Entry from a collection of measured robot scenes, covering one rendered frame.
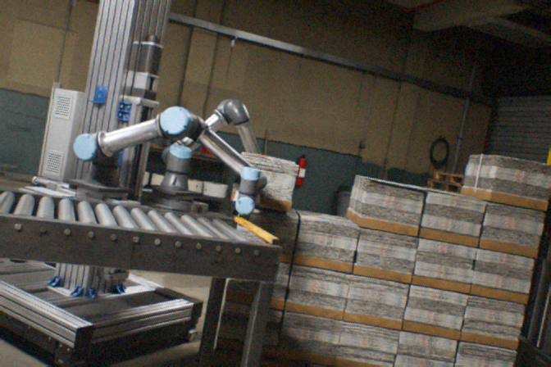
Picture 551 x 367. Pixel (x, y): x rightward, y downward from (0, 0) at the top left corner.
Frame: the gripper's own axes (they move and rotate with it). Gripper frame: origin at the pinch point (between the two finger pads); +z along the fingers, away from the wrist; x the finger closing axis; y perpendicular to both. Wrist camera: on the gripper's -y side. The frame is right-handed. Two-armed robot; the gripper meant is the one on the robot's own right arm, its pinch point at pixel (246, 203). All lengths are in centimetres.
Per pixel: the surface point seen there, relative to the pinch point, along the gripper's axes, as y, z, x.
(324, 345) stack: -61, 4, -49
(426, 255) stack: -10, 5, -90
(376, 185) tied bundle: 19, 4, -59
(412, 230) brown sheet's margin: 1, 4, -80
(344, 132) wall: 85, 755, -145
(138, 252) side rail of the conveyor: -12, -90, 29
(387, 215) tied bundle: 6, 4, -67
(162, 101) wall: 72, 642, 167
